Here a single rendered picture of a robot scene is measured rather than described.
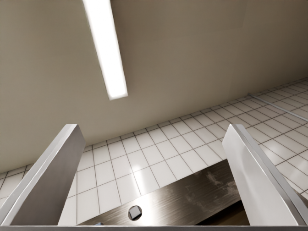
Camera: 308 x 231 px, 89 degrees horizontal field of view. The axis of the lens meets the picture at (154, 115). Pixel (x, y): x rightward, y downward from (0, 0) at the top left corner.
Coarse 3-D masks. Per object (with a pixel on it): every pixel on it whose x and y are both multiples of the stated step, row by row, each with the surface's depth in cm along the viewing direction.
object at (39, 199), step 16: (64, 128) 10; (64, 144) 9; (80, 144) 11; (48, 160) 8; (64, 160) 9; (32, 176) 7; (48, 176) 7; (64, 176) 9; (16, 192) 6; (32, 192) 6; (48, 192) 7; (64, 192) 9; (0, 208) 6; (16, 208) 6; (32, 208) 6; (48, 208) 7; (0, 224) 5; (16, 224) 6; (32, 224) 6; (48, 224) 7
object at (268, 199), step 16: (240, 128) 10; (224, 144) 11; (240, 144) 9; (256, 144) 9; (240, 160) 9; (256, 160) 8; (240, 176) 9; (256, 176) 8; (272, 176) 7; (240, 192) 9; (256, 192) 8; (272, 192) 7; (288, 192) 6; (256, 208) 8; (272, 208) 7; (288, 208) 6; (304, 208) 6; (256, 224) 8; (272, 224) 7; (288, 224) 6; (304, 224) 5
